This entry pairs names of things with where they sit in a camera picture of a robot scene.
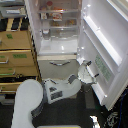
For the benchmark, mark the white fridge door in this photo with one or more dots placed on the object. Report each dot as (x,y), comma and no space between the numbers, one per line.
(104,41)

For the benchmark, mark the wooden drawer cabinet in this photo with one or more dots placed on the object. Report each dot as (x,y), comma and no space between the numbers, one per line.
(18,58)

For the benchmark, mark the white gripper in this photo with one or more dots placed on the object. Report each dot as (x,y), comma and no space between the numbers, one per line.
(84,75)

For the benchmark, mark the upper white fridge drawer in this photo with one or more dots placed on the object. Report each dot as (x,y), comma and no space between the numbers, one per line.
(58,66)

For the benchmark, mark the white refrigerator body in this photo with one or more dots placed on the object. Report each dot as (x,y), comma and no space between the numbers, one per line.
(55,26)

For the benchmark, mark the grey box on cabinet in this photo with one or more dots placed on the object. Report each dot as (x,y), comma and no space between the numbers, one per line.
(13,12)

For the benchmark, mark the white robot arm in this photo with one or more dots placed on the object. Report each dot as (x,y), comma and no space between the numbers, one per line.
(31,95)

